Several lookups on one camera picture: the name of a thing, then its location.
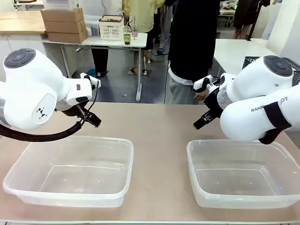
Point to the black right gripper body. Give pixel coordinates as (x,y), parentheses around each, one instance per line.
(213,103)

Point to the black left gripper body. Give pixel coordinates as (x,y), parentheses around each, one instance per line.
(72,111)

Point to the dark woven plastic basket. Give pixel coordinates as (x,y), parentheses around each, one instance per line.
(250,62)

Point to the clear plastic bin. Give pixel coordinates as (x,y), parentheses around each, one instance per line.
(234,199)
(70,194)

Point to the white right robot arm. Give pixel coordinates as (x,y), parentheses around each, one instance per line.
(253,77)

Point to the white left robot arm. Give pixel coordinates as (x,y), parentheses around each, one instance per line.
(30,82)

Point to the white slotted plastic basket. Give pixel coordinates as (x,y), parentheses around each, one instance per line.
(110,29)

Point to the person's left hand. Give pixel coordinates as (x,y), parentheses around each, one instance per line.
(200,95)

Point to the white side table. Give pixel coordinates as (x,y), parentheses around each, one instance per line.
(234,49)

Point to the person in white coat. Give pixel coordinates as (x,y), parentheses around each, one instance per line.
(100,58)

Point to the person in black top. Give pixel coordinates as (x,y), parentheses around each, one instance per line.
(192,47)

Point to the brown cardboard box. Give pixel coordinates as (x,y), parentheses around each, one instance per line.
(64,26)
(66,37)
(62,15)

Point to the white desk with metal legs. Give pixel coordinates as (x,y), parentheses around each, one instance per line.
(105,41)

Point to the white cabinet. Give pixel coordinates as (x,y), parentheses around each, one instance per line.
(23,44)

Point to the black upright pole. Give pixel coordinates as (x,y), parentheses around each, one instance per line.
(252,28)

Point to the translucent storage box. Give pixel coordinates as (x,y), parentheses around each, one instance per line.
(92,27)

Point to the person in grey trousers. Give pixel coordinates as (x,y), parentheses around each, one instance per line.
(162,30)

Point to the plastic cup with brown drink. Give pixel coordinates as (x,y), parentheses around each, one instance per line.
(127,37)

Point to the person in dark jacket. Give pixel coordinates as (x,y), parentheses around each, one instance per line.
(241,14)

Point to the cluttered background desk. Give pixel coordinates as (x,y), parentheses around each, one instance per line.
(227,9)

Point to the plastic cup with purple drink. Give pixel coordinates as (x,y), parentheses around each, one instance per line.
(135,32)

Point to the wooden counter top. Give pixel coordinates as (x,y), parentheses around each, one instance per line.
(21,22)

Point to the person in yellow top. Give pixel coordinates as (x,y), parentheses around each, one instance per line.
(140,16)

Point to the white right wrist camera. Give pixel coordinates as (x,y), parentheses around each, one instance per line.
(199,84)

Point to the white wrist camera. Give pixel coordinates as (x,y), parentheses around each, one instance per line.
(199,84)
(93,82)

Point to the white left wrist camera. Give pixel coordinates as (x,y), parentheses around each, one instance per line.
(93,82)

